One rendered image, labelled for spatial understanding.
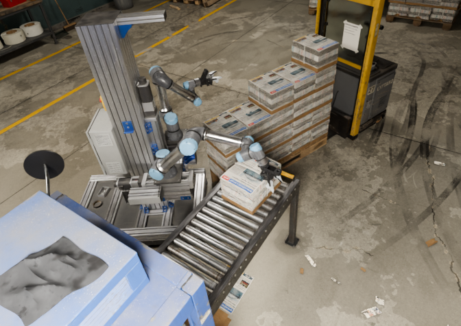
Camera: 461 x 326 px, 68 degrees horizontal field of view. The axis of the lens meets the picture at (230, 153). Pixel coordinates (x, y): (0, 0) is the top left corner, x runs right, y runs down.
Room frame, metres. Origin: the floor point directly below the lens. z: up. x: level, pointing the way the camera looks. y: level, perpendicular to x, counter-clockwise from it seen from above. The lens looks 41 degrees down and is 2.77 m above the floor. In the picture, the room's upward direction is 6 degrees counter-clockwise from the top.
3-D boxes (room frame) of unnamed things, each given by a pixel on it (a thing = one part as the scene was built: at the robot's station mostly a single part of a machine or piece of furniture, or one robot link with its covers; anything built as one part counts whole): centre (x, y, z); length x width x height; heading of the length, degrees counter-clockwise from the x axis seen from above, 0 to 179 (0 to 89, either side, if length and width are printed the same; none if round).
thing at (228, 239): (1.47, 0.15, 0.77); 0.47 x 0.05 x 0.05; 52
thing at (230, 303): (1.49, 0.13, 0.00); 0.37 x 0.29 x 0.01; 142
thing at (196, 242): (1.37, 0.23, 0.77); 0.47 x 0.05 x 0.05; 52
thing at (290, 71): (3.12, -0.72, 1.06); 0.37 x 0.28 x 0.01; 32
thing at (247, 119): (2.91, -0.35, 0.42); 1.17 x 0.39 x 0.83; 122
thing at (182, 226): (1.68, 0.31, 0.74); 1.34 x 0.05 x 0.12; 142
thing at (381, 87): (3.71, -1.65, 0.40); 0.69 x 0.55 x 0.80; 32
